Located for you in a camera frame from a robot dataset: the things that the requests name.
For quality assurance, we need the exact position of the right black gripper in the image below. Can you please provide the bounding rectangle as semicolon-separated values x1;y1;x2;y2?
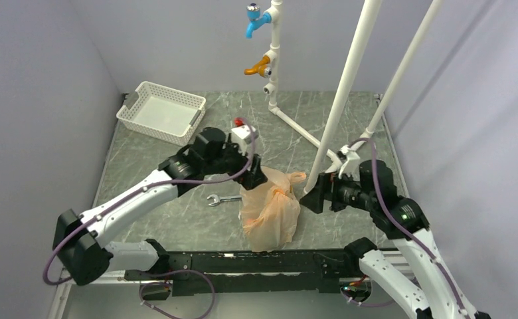
299;167;375;212

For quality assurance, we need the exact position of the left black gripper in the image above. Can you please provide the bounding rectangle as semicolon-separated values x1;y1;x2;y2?
204;135;268;189

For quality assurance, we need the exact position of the translucent orange plastic bag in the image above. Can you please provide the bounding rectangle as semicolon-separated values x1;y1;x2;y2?
239;167;307;253

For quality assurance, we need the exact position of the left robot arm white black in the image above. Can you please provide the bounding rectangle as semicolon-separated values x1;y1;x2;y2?
51;124;268;286

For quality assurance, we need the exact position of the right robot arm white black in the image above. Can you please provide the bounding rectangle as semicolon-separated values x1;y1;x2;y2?
300;159;490;318

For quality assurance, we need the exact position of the silver wrench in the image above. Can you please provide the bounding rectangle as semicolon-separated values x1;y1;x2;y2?
207;194;242;207

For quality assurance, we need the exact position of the white plastic basket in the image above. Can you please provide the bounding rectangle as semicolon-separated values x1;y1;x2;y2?
116;81;207;146

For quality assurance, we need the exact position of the orange faucet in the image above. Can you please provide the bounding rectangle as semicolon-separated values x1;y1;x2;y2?
244;55;272;78

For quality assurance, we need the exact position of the blue faucet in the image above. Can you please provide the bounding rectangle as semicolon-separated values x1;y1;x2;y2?
245;3;272;39

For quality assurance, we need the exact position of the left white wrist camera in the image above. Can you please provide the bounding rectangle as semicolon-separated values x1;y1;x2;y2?
230;117;252;148

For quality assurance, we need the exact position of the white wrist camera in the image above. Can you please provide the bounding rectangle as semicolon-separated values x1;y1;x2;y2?
337;145;361;179
230;117;252;148

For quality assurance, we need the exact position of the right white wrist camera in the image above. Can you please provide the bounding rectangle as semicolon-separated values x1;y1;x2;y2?
337;145;361;179

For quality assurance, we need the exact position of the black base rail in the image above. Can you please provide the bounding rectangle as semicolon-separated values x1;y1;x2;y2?
124;249;362;296

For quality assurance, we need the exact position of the white PVC pipe frame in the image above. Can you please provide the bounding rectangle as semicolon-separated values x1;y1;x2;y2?
263;1;443;193

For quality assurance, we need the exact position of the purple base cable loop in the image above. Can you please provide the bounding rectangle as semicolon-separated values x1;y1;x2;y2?
138;269;216;319

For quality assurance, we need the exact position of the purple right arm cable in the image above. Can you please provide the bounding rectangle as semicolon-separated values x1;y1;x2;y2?
347;138;474;319

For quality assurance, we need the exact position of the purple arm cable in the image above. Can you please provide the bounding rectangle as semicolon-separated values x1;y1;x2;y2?
42;123;260;286
347;138;474;319

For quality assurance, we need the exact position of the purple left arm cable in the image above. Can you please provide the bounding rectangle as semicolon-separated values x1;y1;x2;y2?
42;123;260;286

